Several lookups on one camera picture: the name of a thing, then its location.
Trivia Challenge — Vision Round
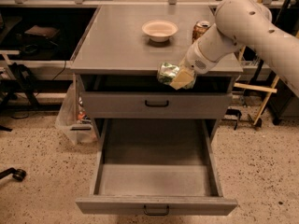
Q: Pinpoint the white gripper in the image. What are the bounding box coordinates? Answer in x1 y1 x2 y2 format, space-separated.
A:
170 41 218 90

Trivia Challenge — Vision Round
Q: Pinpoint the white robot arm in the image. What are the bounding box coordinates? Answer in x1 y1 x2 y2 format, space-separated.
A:
180 0 299 96

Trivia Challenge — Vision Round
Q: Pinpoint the orange soda can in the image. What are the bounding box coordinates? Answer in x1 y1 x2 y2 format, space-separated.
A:
192 21 210 42

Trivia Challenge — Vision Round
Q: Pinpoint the grey drawer cabinet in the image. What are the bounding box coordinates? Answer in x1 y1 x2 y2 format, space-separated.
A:
72 5 242 136

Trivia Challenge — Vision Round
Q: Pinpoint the open grey middle drawer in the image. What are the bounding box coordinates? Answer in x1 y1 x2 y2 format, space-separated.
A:
76 119 237 216

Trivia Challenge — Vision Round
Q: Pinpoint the white paper bowl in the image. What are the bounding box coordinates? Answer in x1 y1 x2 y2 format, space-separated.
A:
142 20 178 42

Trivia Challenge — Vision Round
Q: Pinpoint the clear plastic bag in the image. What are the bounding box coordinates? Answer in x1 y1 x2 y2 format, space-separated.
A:
55 84 96 145

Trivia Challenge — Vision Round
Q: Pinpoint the dark box on shelf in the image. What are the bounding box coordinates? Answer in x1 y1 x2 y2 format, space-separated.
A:
24 25 60 40

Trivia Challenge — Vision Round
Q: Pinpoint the black caster wheel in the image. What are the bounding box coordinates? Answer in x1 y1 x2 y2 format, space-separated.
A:
0 168 26 182

